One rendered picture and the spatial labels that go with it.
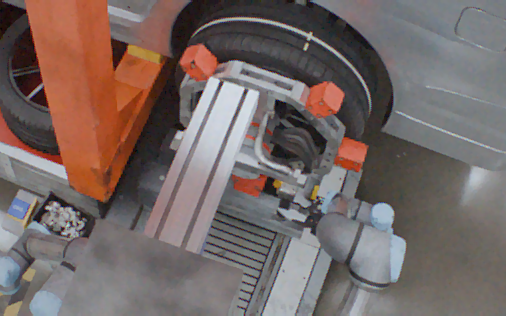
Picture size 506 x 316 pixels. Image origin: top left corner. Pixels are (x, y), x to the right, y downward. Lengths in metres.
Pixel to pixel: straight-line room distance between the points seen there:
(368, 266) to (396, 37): 0.74
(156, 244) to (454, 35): 1.37
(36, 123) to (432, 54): 1.53
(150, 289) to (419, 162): 2.64
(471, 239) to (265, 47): 1.57
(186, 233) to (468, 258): 2.46
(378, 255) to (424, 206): 1.60
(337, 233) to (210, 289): 0.89
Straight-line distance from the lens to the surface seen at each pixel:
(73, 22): 2.09
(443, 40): 2.47
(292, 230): 3.39
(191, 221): 1.35
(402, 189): 3.73
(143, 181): 3.17
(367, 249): 2.14
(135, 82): 3.06
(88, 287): 1.30
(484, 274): 3.69
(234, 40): 2.60
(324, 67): 2.58
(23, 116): 3.25
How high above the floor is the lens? 3.25
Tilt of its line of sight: 62 degrees down
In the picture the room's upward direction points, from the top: 11 degrees clockwise
